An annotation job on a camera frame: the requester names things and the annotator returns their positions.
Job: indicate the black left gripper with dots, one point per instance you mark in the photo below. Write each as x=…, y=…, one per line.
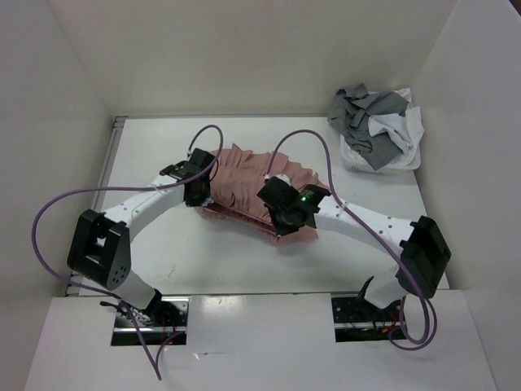
x=203, y=199

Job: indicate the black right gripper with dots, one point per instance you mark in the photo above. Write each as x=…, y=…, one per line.
x=281, y=230

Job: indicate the pink pleated skirt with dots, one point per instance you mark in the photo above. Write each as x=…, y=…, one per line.
x=237, y=180

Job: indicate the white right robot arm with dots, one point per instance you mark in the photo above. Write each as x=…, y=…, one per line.
x=418, y=247

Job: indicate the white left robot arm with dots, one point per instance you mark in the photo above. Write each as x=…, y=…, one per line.
x=132, y=216

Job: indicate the grey crumpled skirt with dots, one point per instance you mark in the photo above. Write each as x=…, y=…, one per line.
x=350, y=114

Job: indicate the white crumpled skirt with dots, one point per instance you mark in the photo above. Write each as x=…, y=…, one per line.
x=405, y=131

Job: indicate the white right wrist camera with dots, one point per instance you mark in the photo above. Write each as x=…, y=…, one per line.
x=281, y=177

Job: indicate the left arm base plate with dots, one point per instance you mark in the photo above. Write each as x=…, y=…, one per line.
x=172, y=323

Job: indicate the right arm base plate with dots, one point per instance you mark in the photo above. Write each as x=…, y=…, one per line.
x=356, y=320

